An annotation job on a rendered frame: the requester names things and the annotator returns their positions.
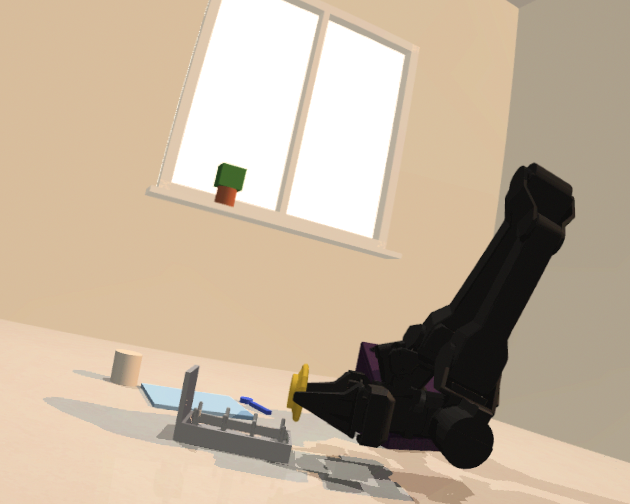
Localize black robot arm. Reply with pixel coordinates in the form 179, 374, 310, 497
374, 162, 575, 469

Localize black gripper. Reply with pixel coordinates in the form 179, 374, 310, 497
293, 370, 428, 448

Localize yellow round plate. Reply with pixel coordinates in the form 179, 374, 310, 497
287, 363, 309, 422

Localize beige cylinder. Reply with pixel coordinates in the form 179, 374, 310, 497
110, 349, 143, 387

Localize grey dish rack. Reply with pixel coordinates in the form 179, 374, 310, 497
173, 365, 292, 463

